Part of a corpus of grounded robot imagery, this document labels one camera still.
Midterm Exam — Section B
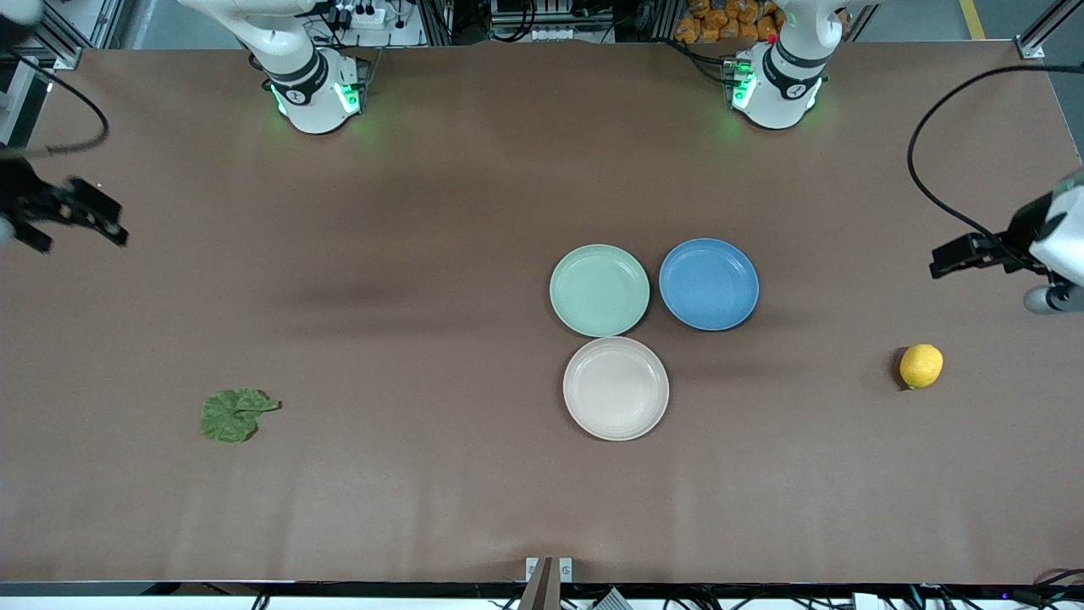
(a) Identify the light green plate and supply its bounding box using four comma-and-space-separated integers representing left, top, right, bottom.
550, 244, 651, 338

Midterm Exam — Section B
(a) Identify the pile of orange objects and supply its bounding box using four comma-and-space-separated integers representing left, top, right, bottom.
675, 0, 782, 45

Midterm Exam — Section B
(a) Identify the beige plate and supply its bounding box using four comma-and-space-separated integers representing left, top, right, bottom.
563, 336, 670, 441

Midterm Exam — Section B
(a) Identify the black base cable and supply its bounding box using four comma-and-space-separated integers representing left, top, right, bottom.
673, 36, 739, 84

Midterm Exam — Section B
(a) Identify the white power strip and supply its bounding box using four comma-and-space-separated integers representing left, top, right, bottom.
326, 0, 424, 47

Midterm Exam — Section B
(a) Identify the yellow lemon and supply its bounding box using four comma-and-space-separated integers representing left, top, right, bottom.
899, 343, 944, 391

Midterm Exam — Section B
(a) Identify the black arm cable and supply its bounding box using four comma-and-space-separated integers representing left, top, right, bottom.
0, 51, 112, 158
907, 64, 1084, 248

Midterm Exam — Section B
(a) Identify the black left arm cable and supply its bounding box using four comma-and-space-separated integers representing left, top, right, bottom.
907, 64, 1084, 248

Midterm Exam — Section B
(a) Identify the green lettuce leaf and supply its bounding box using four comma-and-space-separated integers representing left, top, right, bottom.
201, 388, 282, 444

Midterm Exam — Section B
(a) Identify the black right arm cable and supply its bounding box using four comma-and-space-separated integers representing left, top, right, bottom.
0, 51, 112, 158

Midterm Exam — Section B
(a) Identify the aluminium frame profile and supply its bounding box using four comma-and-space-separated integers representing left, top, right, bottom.
0, 13, 83, 70
1015, 0, 1084, 60

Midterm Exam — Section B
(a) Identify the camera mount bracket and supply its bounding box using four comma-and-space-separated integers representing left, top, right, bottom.
517, 556, 574, 610

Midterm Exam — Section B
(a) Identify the blue plate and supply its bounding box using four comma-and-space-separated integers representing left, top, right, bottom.
659, 238, 760, 332

